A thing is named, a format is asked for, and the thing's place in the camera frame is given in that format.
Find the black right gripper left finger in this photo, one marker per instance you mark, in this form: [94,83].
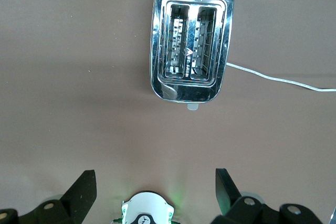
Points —
[76,203]

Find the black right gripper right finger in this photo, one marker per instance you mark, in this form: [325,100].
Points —
[236,208]

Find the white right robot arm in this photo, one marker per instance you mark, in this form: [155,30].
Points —
[147,208]

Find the chrome and cream toaster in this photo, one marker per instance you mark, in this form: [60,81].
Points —
[189,40]

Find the brown table cover sheet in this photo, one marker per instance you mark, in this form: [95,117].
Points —
[65,77]

